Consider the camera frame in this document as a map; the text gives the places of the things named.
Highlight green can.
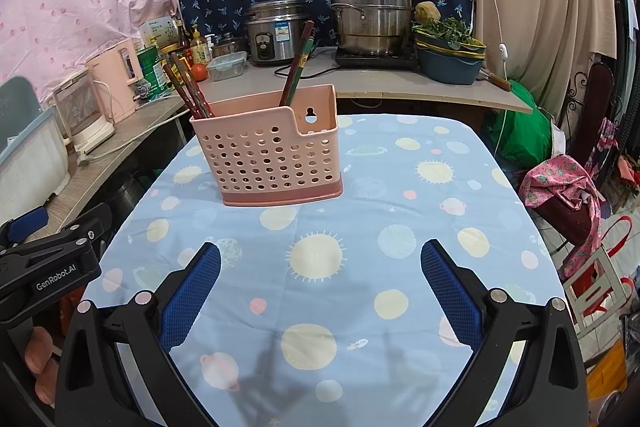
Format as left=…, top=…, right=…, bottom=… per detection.
left=135, top=46, right=173, bottom=100

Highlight pink perforated utensil basket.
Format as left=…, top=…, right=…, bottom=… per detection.
left=189, top=84, right=345, bottom=208

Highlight small lidded pot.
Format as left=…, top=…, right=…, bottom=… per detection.
left=211, top=33, right=249, bottom=58

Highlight brown potato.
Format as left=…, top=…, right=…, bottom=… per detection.
left=414, top=1, right=442, bottom=22

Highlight beige curtain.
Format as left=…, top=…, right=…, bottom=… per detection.
left=420, top=0, right=618, bottom=122

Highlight white cable with switch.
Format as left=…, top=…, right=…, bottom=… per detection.
left=467, top=0, right=511, bottom=158

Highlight hanging dark clothes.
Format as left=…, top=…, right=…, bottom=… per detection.
left=595, top=0, right=640, bottom=208

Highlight steel stockpot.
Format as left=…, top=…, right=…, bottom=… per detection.
left=107, top=172, right=151, bottom=218

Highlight steel steamer pot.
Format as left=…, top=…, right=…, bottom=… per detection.
left=327, top=0, right=426, bottom=56

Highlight black induction cooktop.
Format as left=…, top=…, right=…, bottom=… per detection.
left=334, top=49, right=421, bottom=70

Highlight dark red chair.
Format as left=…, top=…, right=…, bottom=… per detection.
left=537, top=62, right=616, bottom=248

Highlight green plastic bag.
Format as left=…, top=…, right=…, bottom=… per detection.
left=482, top=79, right=556, bottom=168

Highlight white clear electric kettle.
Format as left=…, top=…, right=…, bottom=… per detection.
left=47, top=69, right=116, bottom=152

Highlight red chopstick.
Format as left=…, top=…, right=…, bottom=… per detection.
left=279, top=23, right=310, bottom=106
left=285, top=21, right=316, bottom=105

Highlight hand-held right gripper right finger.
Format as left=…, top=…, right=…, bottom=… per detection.
left=420, top=239, right=588, bottom=427

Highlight green chopstick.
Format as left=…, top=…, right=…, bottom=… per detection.
left=282, top=27, right=311, bottom=106
left=287, top=32, right=312, bottom=105

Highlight pink electric kettle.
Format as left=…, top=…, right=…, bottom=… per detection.
left=85, top=39, right=143, bottom=122

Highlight white carton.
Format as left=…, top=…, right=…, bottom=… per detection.
left=137, top=17, right=176, bottom=50

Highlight yellow oil bottle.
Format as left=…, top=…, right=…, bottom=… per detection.
left=190, top=26, right=211, bottom=65

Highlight steel rice cooker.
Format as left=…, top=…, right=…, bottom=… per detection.
left=245, top=0, right=313, bottom=66

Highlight stacked blue bowls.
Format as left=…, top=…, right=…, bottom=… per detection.
left=414, top=32, right=487, bottom=86

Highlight white stool frame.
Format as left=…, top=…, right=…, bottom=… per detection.
left=562, top=247, right=636, bottom=328

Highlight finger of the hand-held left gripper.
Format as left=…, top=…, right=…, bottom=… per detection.
left=0, top=207, right=51, bottom=248
left=0, top=203, right=113, bottom=270

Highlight white plastic tub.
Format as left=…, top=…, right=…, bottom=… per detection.
left=0, top=76, right=71, bottom=228

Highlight pink floral cloth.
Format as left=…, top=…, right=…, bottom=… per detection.
left=519, top=154, right=608, bottom=268

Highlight clear food container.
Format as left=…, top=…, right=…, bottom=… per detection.
left=206, top=52, right=248, bottom=82

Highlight person's left hand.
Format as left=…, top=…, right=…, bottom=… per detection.
left=22, top=328, right=61, bottom=408

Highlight blue planet-print tablecloth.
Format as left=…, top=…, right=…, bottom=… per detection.
left=80, top=113, right=563, bottom=427

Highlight green leafy vegetables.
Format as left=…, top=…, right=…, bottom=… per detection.
left=412, top=18, right=476, bottom=45

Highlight white power cord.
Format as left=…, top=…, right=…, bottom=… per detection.
left=75, top=109, right=191, bottom=168

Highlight dark sauce bottle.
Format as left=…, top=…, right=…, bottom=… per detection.
left=174, top=21, right=191, bottom=58

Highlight wooden-handled knife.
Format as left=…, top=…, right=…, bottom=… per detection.
left=480, top=72, right=513, bottom=92

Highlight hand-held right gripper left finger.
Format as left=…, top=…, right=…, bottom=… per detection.
left=54, top=242, right=222, bottom=427

